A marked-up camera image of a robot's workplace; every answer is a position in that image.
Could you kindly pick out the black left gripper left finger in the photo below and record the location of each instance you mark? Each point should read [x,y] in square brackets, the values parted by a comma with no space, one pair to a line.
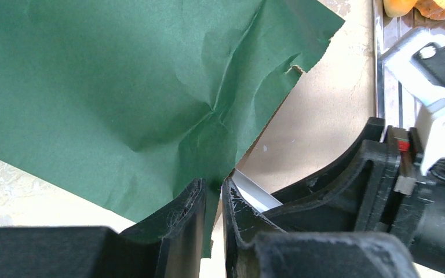
[168,243]

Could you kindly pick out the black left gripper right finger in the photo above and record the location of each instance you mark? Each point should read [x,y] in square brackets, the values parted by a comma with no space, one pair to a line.
[256,247]

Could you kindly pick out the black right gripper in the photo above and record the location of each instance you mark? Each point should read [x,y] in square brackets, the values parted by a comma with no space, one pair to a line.
[330,199]

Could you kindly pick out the green brown paper bag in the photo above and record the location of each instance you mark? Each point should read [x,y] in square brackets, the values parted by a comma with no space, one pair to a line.
[123,103]

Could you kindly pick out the orange fake bread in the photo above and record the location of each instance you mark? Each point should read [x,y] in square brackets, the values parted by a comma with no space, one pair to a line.
[398,8]

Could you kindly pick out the brown fake bread slice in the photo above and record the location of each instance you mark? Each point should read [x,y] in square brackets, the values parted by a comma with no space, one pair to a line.
[431,9]

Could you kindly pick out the silver metal tongs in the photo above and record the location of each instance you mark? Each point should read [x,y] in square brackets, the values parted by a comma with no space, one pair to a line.
[255,195]

